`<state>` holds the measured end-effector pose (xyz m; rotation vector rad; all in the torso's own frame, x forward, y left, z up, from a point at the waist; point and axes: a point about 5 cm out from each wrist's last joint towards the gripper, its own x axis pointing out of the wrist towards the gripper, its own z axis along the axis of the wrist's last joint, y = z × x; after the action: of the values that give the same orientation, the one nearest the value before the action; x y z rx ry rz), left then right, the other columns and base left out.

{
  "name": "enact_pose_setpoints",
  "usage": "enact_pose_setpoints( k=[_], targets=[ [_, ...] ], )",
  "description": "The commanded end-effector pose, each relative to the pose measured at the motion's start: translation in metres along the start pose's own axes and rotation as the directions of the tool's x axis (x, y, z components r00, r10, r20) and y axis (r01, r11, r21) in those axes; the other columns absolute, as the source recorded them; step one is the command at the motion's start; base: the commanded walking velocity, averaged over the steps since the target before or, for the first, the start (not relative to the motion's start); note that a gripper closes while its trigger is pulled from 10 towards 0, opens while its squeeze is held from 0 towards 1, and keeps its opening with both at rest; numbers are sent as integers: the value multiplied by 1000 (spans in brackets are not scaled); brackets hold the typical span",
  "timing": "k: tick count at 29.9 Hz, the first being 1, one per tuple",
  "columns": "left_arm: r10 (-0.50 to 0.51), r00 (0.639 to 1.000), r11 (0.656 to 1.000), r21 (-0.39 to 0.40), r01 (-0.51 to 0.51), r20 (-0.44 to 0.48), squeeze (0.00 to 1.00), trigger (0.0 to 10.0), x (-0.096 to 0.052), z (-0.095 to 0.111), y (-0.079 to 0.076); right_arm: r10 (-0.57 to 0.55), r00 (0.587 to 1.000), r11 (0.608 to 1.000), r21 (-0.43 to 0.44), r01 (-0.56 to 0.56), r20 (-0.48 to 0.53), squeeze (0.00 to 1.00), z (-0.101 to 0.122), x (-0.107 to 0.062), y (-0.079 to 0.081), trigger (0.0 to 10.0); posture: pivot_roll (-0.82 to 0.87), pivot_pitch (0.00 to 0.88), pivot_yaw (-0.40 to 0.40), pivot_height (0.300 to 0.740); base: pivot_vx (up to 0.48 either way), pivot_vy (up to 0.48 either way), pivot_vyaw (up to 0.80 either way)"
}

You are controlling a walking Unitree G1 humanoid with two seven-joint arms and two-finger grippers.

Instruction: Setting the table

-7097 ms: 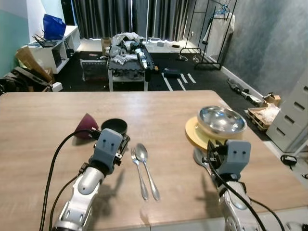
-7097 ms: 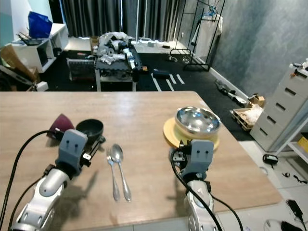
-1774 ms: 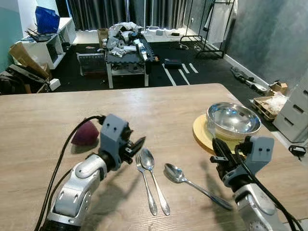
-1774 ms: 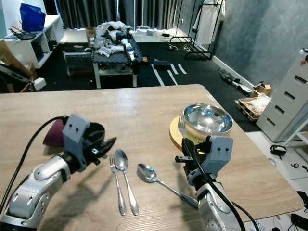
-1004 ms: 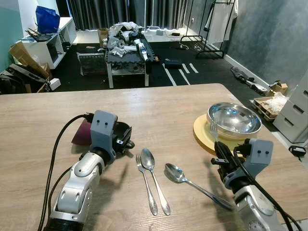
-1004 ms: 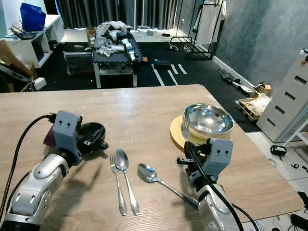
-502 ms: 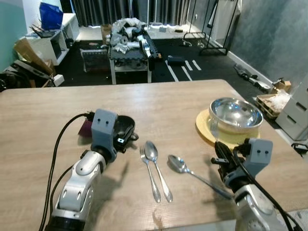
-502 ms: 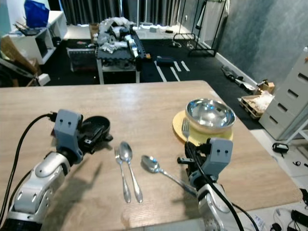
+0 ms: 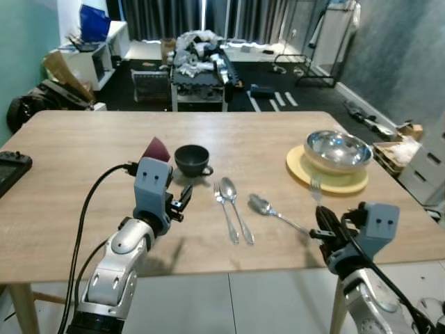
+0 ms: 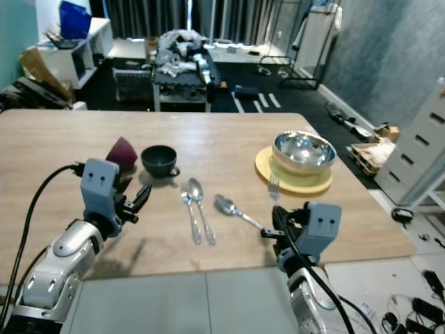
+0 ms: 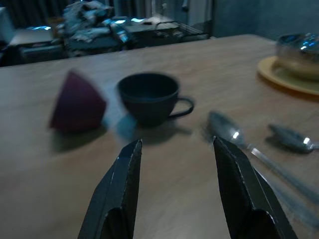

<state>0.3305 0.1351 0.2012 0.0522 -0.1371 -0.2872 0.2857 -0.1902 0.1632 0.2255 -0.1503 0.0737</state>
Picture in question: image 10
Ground small blue box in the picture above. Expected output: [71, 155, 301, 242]
[233, 84, 260, 99]

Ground dark curtains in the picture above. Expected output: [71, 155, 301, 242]
[103, 0, 280, 44]

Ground wicker tray with white cloth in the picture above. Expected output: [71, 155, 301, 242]
[349, 138, 399, 177]

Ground silver fork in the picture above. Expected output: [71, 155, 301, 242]
[179, 183, 204, 245]
[268, 175, 282, 208]

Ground silver spoon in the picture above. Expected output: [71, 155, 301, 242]
[213, 194, 266, 232]
[187, 177, 218, 246]

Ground black power adapter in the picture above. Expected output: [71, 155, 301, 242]
[421, 269, 445, 301]

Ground brown cardboard sheet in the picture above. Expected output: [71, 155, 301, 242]
[19, 47, 74, 102]

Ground black bag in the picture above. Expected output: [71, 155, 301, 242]
[0, 77, 58, 113]

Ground dark grey cup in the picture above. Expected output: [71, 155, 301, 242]
[140, 145, 180, 178]

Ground black metal floor rack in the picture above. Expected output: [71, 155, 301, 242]
[258, 54, 321, 90]

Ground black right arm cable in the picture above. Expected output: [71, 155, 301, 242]
[285, 228, 357, 334]

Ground white drawer cabinet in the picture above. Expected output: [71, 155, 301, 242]
[373, 77, 445, 207]

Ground shiny steel bowl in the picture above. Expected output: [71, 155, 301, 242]
[272, 130, 338, 175]

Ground yellow round plate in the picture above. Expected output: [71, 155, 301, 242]
[254, 145, 334, 196]

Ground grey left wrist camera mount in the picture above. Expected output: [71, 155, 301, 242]
[81, 158, 122, 239]

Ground blue bag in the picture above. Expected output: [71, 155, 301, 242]
[59, 1, 93, 40]

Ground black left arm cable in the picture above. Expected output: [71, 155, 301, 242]
[0, 162, 88, 334]

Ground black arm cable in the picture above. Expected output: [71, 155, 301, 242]
[0, 162, 88, 334]
[285, 228, 357, 334]

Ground metal storage cart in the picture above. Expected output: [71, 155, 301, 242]
[152, 49, 221, 113]

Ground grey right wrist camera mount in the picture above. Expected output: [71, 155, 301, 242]
[278, 202, 343, 273]

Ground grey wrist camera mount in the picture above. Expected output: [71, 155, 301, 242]
[278, 202, 343, 273]
[81, 158, 122, 239]

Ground white garment cover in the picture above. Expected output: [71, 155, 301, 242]
[292, 0, 346, 88]

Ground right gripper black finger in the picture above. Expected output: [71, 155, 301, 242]
[270, 205, 297, 242]

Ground black crate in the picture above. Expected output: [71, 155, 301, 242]
[113, 66, 155, 106]

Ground maroon folded napkin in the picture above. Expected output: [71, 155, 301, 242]
[106, 136, 139, 172]

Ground white shelf unit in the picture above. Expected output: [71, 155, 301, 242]
[35, 17, 112, 88]

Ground pile of light clothes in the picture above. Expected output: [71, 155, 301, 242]
[156, 29, 209, 76]

